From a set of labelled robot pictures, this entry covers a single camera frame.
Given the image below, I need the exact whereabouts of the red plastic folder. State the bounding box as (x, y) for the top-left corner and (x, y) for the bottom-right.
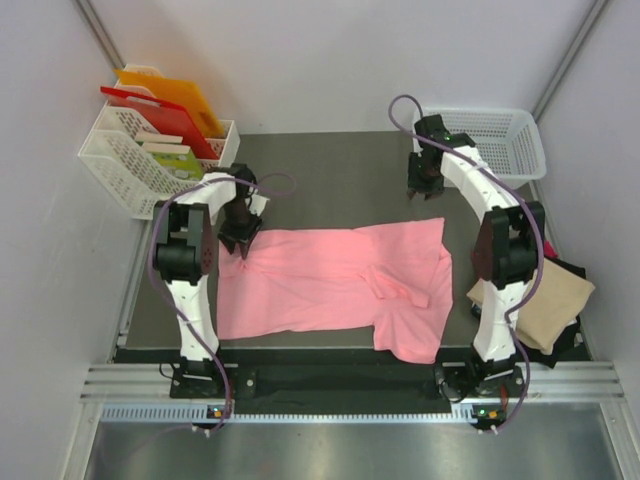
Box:
(100, 86), (219, 160)

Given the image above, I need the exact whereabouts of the orange plastic folder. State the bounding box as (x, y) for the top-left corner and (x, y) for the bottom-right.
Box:
(115, 66), (225, 138)

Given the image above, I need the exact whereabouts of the white file organizer rack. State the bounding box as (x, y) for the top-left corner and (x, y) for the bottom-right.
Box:
(78, 64), (240, 220)

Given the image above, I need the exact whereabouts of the beige folded t shirt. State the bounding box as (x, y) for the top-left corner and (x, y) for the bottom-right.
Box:
(516, 259), (595, 355)

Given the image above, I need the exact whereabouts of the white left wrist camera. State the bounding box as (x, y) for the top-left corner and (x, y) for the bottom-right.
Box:
(248, 194), (270, 216)

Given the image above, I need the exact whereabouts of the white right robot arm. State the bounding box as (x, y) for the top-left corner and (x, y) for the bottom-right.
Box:
(407, 114), (545, 396)

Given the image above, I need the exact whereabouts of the magenta folded garment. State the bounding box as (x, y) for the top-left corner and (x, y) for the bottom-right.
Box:
(543, 240), (558, 259)

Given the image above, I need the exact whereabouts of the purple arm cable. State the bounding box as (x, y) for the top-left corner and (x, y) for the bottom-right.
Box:
(149, 172), (298, 434)
(388, 94), (546, 434)

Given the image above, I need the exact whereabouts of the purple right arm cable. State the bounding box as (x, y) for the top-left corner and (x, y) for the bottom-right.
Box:
(388, 94), (546, 434)

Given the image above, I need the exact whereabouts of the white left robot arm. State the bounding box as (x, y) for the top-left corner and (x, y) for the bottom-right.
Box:
(149, 164), (264, 397)

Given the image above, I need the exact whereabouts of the beige booklet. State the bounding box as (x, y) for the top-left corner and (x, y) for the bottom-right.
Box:
(134, 131), (191, 155)

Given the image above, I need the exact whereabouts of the white perforated plastic basket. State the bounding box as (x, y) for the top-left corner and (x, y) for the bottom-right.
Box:
(422, 106), (547, 189)

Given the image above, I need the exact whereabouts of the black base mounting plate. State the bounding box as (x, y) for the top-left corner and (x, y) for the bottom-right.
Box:
(169, 348), (524, 416)

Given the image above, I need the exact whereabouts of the aluminium frame rail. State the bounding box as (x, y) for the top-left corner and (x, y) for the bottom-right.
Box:
(62, 349), (639, 479)

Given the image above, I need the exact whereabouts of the green booklet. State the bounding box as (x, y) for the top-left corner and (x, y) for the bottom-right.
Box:
(152, 153), (203, 181)

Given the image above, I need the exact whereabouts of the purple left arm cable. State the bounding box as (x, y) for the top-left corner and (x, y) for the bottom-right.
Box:
(149, 172), (298, 434)

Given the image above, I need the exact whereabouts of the pink t shirt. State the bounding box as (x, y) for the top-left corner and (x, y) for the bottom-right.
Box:
(216, 218), (453, 364)

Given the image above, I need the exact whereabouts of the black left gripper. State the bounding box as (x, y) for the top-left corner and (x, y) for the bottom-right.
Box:
(217, 198), (263, 258)

